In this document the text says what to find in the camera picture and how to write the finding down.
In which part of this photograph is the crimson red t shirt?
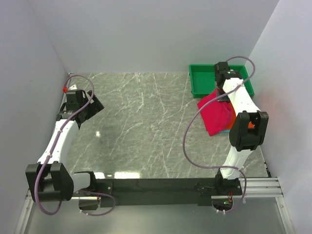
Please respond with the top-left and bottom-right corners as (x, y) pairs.
(200, 101), (235, 136)

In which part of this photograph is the folded orange t shirt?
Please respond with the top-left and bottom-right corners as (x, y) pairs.
(225, 114), (255, 130)

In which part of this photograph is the folded light blue t shirt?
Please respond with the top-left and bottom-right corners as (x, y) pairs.
(219, 129), (230, 133)

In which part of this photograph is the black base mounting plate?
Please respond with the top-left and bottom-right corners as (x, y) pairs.
(93, 177), (243, 206)

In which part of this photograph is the green plastic bin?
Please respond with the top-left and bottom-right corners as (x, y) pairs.
(189, 64), (254, 99)

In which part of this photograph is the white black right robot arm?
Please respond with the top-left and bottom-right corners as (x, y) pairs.
(190, 61), (269, 195)

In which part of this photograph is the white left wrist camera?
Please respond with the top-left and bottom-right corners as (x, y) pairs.
(62, 84), (77, 93)

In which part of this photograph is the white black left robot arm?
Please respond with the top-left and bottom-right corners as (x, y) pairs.
(25, 89), (104, 202)

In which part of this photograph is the aluminium front rail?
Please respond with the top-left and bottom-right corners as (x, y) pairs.
(25, 177), (284, 201)

